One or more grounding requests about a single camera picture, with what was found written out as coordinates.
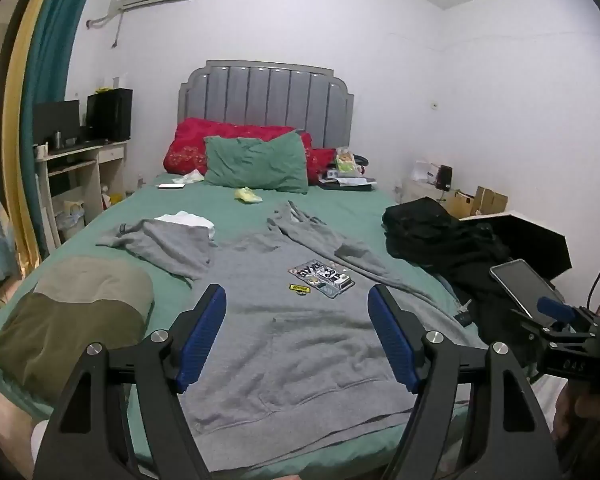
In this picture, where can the green bed sheet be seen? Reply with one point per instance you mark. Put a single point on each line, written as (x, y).
(340, 207)

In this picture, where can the yellow curtain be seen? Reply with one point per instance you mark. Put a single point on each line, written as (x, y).
(17, 110)

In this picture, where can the white smartphone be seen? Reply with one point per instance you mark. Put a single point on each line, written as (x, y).
(171, 186)

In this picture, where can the pale crumpled cloth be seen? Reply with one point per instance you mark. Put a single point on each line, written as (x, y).
(189, 178)

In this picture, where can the black computer monitor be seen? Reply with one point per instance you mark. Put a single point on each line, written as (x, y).
(56, 120)

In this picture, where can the white cloth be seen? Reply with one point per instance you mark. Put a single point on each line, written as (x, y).
(190, 219)

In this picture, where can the black speaker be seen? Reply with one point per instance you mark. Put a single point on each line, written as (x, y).
(445, 177)

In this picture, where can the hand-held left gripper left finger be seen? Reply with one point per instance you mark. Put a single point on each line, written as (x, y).
(202, 335)

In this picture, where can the person's right hand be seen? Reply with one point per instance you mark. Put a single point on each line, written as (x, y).
(564, 410)

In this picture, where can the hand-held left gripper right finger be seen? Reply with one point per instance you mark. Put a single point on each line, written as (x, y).
(392, 340)

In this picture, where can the red pillow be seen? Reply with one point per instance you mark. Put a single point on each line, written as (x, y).
(190, 145)

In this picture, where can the grey padded headboard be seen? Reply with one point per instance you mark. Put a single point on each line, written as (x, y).
(275, 95)

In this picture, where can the cardboard box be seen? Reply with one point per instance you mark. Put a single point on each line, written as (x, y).
(461, 205)
(491, 201)

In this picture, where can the olive and khaki folded jacket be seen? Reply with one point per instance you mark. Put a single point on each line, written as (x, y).
(70, 320)

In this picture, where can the white mug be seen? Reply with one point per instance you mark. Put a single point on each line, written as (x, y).
(41, 151)

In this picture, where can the smartphone with dark screen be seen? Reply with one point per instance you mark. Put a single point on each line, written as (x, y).
(522, 285)

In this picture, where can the black computer tower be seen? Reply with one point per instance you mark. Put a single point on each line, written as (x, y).
(109, 115)

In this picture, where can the snack packet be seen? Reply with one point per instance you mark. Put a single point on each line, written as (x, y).
(345, 161)

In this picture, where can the clear plastic bag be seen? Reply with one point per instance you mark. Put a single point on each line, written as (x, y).
(70, 217)

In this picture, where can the grey hoodie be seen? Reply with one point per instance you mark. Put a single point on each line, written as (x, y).
(290, 350)

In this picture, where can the white box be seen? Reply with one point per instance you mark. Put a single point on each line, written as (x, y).
(424, 171)

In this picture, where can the green pillow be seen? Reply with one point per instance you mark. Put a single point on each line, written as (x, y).
(255, 165)

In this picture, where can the black flat panel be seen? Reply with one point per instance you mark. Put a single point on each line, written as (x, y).
(530, 240)

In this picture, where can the black key fob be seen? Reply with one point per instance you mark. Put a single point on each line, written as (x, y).
(463, 317)

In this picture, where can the teal curtain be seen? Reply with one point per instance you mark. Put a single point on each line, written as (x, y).
(50, 60)

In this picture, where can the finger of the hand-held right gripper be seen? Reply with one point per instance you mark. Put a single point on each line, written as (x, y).
(555, 306)

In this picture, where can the beige desk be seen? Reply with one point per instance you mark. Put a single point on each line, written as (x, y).
(111, 170)

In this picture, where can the pile of black clothes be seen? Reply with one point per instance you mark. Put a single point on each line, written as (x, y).
(430, 230)

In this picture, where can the yellow green cloth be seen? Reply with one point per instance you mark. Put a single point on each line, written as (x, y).
(248, 195)

